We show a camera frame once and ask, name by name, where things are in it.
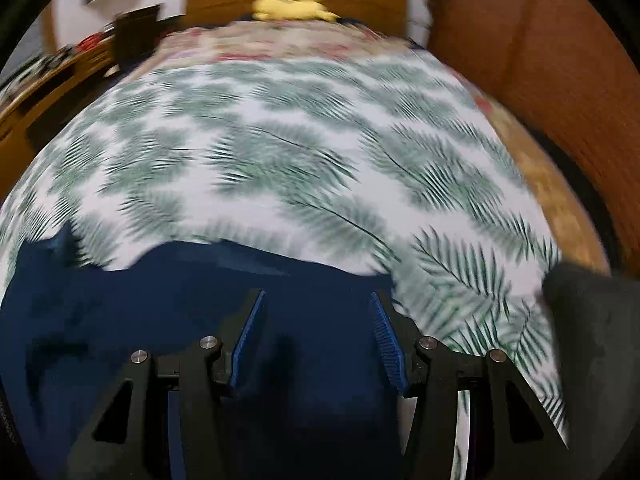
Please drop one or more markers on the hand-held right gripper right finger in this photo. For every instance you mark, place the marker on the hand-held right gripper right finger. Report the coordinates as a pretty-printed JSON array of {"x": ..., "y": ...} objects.
[{"x": 387, "y": 340}]

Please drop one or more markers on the dark grey cloth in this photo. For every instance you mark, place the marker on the dark grey cloth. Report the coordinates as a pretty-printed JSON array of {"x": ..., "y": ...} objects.
[{"x": 585, "y": 335}]

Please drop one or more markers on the yellow plush toy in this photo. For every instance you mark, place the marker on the yellow plush toy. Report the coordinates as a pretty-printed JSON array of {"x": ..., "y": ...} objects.
[{"x": 285, "y": 7}]

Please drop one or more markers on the leaf print bedsheet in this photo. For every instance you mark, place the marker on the leaf print bedsheet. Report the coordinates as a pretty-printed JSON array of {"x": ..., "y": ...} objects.
[{"x": 300, "y": 135}]

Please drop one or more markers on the floral blanket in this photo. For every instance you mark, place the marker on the floral blanket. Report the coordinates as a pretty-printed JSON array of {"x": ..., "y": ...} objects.
[{"x": 280, "y": 42}]

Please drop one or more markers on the dark brown chair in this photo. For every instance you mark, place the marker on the dark brown chair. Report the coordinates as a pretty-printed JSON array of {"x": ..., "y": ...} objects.
[{"x": 137, "y": 35}]

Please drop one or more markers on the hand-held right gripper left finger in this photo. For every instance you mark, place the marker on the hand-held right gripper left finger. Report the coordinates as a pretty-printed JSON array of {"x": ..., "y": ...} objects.
[{"x": 247, "y": 340}]

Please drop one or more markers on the tan bed mat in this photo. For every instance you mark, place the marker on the tan bed mat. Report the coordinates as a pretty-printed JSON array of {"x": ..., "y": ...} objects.
[{"x": 555, "y": 190}]

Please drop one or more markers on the wooden wardrobe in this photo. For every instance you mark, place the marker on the wooden wardrobe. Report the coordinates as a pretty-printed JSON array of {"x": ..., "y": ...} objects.
[{"x": 550, "y": 60}]

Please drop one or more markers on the navy blue suit jacket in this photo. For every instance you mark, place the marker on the navy blue suit jacket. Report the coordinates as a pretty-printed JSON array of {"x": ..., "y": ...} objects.
[{"x": 150, "y": 300}]

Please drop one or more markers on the wooden desk with cabinets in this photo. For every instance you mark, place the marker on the wooden desk with cabinets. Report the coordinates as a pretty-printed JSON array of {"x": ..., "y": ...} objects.
[{"x": 30, "y": 115}]

